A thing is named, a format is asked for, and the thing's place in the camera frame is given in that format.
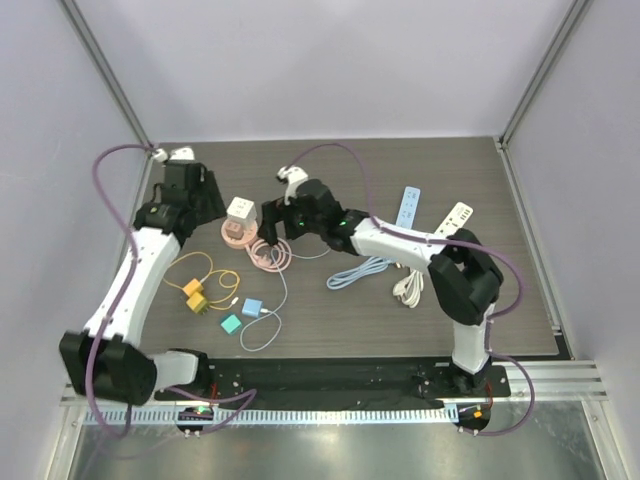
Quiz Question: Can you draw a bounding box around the white cube adapter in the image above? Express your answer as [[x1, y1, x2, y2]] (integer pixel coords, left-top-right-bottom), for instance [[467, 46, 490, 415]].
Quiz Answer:
[[227, 196, 257, 228]]

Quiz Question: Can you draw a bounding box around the pink dual USB adapter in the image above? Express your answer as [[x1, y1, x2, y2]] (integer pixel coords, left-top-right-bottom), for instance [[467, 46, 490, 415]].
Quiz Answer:
[[224, 220, 244, 241]]

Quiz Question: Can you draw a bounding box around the pink round socket base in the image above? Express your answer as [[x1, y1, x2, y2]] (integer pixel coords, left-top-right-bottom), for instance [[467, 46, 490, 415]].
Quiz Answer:
[[221, 220, 292, 273]]

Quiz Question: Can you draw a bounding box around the blue power strip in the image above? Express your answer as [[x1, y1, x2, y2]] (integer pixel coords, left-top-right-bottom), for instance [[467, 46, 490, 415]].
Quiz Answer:
[[326, 186, 421, 292]]

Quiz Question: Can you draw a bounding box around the blue charger with white cable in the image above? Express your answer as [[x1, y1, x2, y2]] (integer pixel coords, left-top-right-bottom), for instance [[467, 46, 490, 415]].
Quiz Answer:
[[239, 239, 329, 353]]

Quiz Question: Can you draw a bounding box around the yellow charger with cable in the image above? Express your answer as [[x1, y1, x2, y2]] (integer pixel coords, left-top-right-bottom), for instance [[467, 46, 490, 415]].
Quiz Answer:
[[162, 251, 242, 312]]

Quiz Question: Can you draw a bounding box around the yellow dual USB adapter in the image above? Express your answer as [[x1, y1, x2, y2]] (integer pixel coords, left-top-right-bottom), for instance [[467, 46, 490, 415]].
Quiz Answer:
[[186, 292, 210, 315]]

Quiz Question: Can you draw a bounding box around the green plug adapter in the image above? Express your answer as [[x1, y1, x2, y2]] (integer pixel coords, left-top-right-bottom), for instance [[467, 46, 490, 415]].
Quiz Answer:
[[220, 313, 243, 335]]

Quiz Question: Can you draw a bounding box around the white power strip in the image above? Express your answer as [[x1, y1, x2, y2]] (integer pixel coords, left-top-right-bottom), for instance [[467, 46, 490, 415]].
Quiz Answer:
[[392, 202, 474, 308]]

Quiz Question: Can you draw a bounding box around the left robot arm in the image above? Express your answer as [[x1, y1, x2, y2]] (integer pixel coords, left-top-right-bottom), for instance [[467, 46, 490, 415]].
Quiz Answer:
[[59, 158, 225, 406]]

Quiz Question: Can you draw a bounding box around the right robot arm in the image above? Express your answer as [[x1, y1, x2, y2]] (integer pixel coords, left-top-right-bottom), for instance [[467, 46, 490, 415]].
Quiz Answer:
[[258, 179, 504, 396]]

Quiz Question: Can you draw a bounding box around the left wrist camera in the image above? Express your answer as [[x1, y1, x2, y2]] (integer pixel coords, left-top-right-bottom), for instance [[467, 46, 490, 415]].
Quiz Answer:
[[150, 147, 195, 164]]

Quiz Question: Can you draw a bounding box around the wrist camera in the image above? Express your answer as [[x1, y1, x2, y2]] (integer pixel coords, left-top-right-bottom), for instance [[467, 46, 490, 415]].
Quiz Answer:
[[276, 166, 309, 206], [150, 147, 195, 164]]

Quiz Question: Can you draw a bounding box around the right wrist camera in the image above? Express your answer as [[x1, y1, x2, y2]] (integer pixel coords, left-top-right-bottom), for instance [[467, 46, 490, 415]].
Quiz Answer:
[[276, 166, 309, 206]]

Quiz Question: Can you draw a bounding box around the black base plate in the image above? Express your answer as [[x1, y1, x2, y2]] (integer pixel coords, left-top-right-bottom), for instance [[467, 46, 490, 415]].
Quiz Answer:
[[182, 357, 511, 399]]

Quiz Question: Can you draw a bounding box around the white cable duct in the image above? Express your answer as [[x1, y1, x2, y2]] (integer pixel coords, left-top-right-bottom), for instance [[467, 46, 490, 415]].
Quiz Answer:
[[82, 407, 459, 426]]

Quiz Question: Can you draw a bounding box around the aluminium frame rail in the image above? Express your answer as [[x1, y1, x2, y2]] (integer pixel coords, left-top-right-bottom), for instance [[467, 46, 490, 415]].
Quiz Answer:
[[59, 360, 608, 407]]

